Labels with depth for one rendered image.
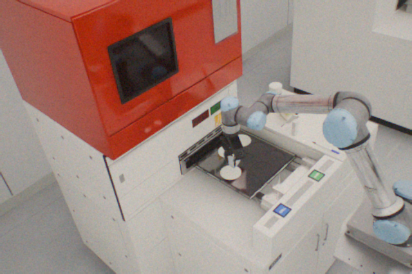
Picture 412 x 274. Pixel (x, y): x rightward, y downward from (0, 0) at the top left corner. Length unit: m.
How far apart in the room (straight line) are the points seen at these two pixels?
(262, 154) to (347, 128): 0.77
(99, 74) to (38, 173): 2.11
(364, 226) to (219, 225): 0.61
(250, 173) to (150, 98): 0.64
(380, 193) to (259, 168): 0.67
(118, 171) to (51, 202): 1.70
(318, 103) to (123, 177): 0.86
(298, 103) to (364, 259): 0.68
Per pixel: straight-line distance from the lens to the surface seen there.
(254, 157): 2.09
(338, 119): 1.42
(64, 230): 3.22
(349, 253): 1.86
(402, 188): 1.72
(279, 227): 1.72
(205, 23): 1.78
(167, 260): 2.42
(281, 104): 1.70
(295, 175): 2.03
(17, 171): 3.42
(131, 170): 1.85
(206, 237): 1.94
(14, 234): 3.36
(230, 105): 1.68
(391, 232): 1.63
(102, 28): 1.45
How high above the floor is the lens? 2.29
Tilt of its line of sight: 39 degrees down
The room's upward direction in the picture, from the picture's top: 6 degrees counter-clockwise
